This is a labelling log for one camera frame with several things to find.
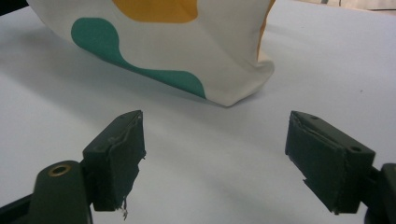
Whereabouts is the white canvas bag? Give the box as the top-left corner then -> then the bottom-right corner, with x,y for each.
26,0 -> 276,107

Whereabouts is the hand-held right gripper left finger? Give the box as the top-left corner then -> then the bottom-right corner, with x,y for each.
28,109 -> 147,224

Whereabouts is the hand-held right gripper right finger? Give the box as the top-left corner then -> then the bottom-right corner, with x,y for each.
284,110 -> 396,224

